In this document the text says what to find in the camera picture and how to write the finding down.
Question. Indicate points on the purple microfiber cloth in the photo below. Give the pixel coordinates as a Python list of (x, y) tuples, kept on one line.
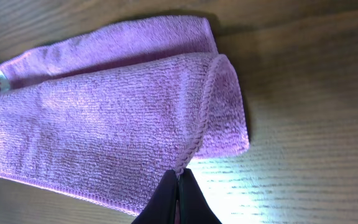
[(102, 116)]

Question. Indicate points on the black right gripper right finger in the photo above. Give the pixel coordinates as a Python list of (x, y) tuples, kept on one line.
[(193, 206)]

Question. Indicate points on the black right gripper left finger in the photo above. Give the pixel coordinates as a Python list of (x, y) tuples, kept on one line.
[(161, 208)]

